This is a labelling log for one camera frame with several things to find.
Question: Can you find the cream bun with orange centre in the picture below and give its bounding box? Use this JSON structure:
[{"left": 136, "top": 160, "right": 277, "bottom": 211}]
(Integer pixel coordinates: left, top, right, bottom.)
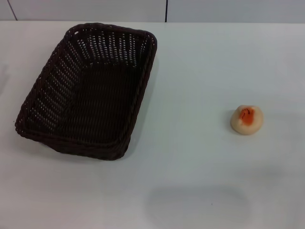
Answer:
[{"left": 230, "top": 104, "right": 264, "bottom": 135}]

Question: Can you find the black woven rectangular basket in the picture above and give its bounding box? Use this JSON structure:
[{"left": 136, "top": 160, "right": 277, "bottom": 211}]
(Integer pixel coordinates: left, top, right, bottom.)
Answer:
[{"left": 14, "top": 22, "right": 158, "bottom": 159}]

